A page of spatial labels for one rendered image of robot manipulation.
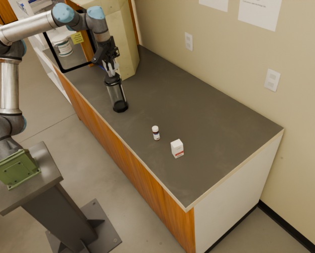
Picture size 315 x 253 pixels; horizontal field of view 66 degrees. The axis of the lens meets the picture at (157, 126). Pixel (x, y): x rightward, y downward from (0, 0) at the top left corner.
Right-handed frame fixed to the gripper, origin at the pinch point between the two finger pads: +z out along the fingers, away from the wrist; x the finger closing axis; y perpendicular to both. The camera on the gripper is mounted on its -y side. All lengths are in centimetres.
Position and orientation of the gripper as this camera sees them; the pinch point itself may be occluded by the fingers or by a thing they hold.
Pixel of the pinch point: (110, 73)
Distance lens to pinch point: 145.7
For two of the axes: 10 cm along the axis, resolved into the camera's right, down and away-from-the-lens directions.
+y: 6.2, -6.1, 4.9
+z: 1.2, 6.9, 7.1
